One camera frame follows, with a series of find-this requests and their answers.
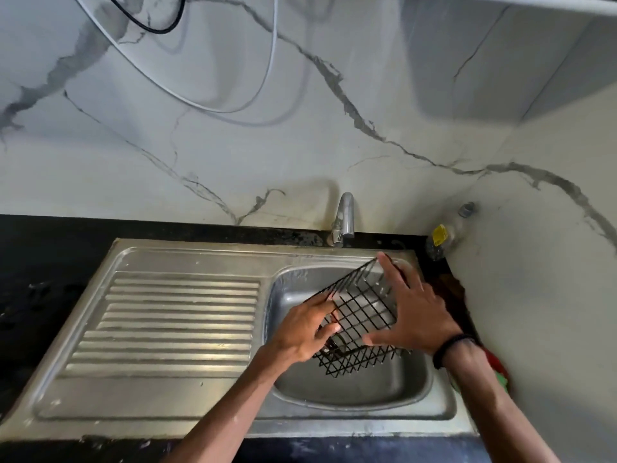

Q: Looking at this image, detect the person's right forearm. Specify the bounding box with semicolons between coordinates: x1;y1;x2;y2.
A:
441;338;564;463

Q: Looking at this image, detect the black wire grid rack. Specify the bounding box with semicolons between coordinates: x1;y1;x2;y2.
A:
302;257;414;379

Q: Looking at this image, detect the person's left hand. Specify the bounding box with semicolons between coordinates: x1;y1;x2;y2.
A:
266;299;343;365

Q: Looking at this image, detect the white cable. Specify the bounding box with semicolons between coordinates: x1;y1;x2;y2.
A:
71;0;281;114

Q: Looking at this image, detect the chrome faucet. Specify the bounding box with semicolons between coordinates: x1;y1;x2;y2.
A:
330;192;356;248

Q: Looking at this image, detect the red and green scrubber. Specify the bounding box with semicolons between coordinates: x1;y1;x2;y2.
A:
481;348;513;392

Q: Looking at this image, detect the black wristband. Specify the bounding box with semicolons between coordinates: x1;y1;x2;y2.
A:
432;333;479;371

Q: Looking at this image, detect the person's left forearm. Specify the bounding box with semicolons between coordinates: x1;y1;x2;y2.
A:
163;341;302;463

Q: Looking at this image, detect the black cable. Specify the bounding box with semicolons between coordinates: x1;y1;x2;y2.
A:
103;0;188;35

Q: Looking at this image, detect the person's right hand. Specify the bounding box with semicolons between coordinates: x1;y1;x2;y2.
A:
362;252;466;357

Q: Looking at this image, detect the stainless steel sink with drainboard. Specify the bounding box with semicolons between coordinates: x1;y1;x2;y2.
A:
0;237;479;440

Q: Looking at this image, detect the clear bottle with yellow label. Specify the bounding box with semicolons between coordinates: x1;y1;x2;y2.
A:
425;202;478;262

